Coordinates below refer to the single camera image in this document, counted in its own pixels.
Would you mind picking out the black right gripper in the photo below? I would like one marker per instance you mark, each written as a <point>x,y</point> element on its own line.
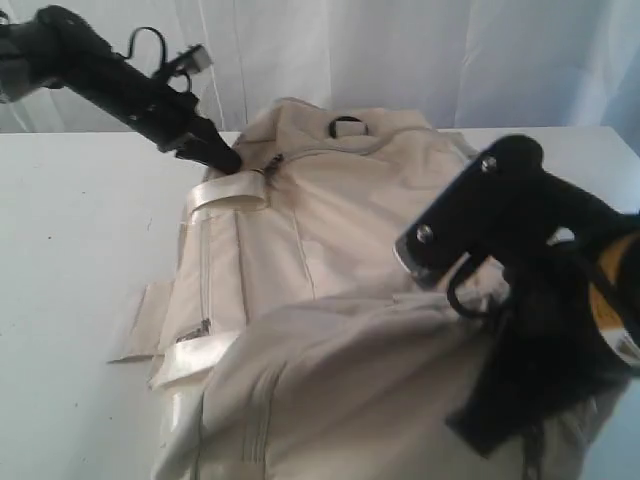
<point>562,335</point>

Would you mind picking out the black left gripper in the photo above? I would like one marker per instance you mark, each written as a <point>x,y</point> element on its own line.
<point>165,116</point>

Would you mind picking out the cream duffel bag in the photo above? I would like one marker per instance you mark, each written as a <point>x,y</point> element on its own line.
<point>291,344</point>

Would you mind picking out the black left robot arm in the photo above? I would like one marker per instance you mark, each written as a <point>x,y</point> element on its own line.
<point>58,49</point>

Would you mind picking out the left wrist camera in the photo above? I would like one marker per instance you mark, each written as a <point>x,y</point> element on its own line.
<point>192,61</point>

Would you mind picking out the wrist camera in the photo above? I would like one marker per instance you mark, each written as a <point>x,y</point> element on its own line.
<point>192,61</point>
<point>466,212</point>

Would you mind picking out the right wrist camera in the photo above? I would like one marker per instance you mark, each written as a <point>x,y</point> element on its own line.
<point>466,212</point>

